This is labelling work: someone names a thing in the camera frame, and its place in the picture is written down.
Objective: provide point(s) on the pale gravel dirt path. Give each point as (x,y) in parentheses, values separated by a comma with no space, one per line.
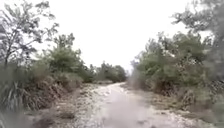
(117,106)

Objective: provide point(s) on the dense green bushes and trees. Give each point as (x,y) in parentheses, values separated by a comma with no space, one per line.
(50,66)
(180,63)

